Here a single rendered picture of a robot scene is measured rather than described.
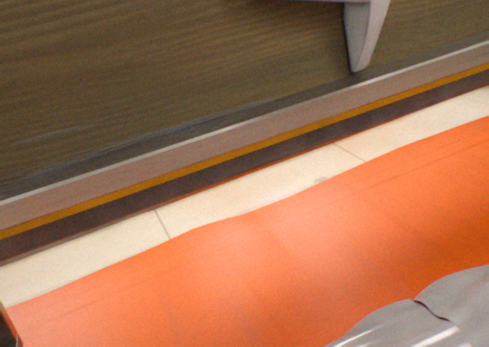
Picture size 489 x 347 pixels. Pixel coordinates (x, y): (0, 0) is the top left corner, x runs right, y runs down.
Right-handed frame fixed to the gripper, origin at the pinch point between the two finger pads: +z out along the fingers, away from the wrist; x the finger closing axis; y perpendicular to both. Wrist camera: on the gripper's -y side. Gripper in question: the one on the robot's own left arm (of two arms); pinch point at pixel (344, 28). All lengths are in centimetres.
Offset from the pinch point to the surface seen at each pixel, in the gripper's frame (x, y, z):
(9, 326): -2.2, 18.1, 9.7
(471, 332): 6.7, -0.8, 13.1
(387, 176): -7.4, -7.3, 13.5
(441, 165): -6.1, -11.1, 13.5
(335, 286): 0.3, 2.3, 13.6
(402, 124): -13.9, -14.0, 13.4
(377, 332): 4.5, 2.6, 13.2
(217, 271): -4.9, 7.4, 13.6
